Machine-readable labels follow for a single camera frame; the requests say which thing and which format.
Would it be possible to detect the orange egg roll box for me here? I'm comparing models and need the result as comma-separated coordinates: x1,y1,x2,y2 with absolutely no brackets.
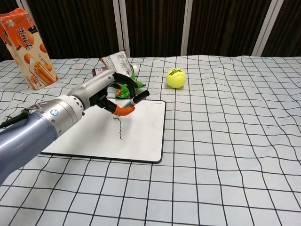
0,8,59,91

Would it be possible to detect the white dry-erase board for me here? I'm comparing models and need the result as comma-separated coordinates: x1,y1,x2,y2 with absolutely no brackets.
41,98,167,164

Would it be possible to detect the grid-patterned light blue tablecloth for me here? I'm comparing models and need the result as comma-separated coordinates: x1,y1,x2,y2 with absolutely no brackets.
0,54,301,226

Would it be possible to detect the black capped marker pen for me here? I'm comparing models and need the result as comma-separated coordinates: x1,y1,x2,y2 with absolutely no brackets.
112,90,151,118

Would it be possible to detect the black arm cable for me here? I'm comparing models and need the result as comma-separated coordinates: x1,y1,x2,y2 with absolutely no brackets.
0,107,32,129

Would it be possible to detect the brown bottle with white cap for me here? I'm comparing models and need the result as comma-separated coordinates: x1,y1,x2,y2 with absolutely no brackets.
91,64,139,77

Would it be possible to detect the green snack bag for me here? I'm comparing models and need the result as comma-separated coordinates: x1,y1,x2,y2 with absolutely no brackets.
99,50,147,99

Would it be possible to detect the yellow tennis ball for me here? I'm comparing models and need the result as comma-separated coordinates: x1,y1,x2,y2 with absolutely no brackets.
166,67,187,89

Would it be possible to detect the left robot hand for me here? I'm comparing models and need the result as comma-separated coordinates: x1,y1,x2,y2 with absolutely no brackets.
68,69,137,117

